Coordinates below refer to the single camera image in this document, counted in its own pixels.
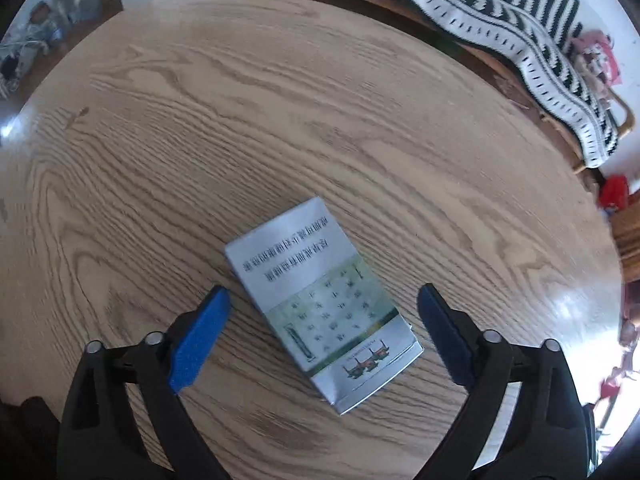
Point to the red bag by wall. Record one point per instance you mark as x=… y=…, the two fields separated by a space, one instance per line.
x=614 y=193

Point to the silver cigarette pack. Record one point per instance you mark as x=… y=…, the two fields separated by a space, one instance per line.
x=324 y=304

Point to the striped black white sofa blanket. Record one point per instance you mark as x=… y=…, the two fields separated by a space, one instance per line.
x=500 y=20

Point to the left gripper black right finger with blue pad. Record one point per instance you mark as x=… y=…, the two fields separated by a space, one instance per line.
x=548 y=436

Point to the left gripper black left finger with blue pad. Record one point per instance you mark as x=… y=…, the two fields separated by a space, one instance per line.
x=99 y=437

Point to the pink stuffed doll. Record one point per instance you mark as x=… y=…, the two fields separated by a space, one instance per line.
x=594 y=59

